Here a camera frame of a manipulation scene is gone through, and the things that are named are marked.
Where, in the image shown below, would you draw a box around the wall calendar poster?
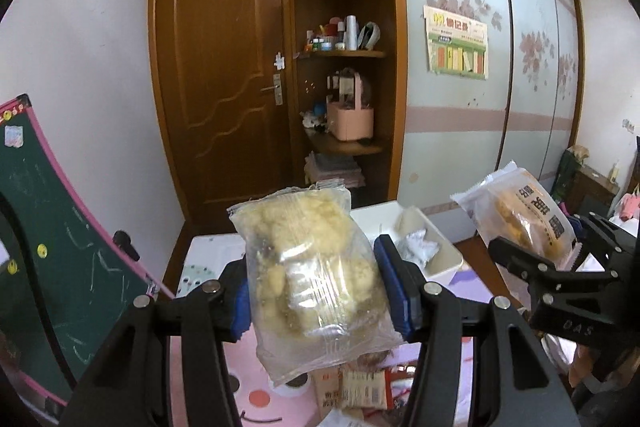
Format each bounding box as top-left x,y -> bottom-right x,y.
423,5 -> 488,80

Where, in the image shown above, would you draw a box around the white plastic bottle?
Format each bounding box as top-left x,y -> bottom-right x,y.
344,15 -> 359,51

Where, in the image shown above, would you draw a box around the pink white bedding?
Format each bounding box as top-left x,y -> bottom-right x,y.
616,192 -> 640,222

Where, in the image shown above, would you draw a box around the clear bag fried snacks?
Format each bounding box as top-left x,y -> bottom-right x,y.
449,159 -> 582,273

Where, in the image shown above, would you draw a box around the brown wooden door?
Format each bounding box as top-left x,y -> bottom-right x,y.
150,0 -> 294,234

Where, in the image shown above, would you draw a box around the wooden corner shelf unit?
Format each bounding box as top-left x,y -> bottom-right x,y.
293,0 -> 408,206

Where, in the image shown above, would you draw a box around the pink handled basket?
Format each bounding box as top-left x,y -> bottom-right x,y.
326,68 -> 374,142

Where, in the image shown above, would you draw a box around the silver door handle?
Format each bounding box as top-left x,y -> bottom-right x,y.
260,74 -> 283,106

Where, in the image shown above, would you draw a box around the white plastic storage bin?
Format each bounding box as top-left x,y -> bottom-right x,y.
177,202 -> 463,297

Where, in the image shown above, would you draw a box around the white red snack packet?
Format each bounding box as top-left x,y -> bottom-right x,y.
311,365 -> 416,412

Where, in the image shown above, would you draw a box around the folded towels stack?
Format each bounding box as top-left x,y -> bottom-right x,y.
304,152 -> 366,188

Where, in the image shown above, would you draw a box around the clear bag yellow puffs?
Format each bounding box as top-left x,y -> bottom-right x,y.
228,179 -> 402,386

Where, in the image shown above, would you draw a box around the green chalkboard pink frame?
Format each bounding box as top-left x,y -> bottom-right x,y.
1,94 -> 171,405

